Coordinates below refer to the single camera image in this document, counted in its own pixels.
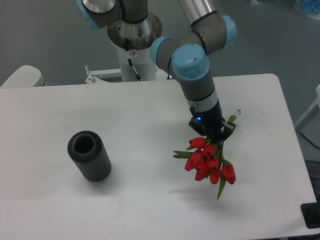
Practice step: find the blue plastic bag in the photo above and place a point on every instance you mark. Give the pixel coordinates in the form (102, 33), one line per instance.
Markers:
(309, 8)

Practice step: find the black device at table edge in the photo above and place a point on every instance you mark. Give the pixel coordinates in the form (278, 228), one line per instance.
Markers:
(311, 214)

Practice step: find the white metal base frame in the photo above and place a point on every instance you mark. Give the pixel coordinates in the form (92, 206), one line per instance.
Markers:
(114, 75)

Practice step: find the white rounded chair part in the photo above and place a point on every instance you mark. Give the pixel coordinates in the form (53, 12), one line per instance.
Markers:
(25, 76)

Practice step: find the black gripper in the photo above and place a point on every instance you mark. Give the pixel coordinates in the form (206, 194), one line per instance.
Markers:
(210, 123)

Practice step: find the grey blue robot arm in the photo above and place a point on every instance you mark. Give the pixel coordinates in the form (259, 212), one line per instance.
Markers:
(184, 58)

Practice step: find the white furniture at right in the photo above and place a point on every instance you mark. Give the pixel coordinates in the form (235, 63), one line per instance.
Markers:
(310, 112)

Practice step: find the black ribbed cylindrical vase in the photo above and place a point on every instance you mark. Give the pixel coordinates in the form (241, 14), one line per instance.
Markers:
(87, 151)

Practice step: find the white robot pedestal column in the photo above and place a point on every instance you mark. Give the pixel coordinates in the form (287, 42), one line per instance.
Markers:
(133, 42)

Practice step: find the red tulip bouquet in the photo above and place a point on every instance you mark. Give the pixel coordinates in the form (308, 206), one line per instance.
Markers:
(206, 156)

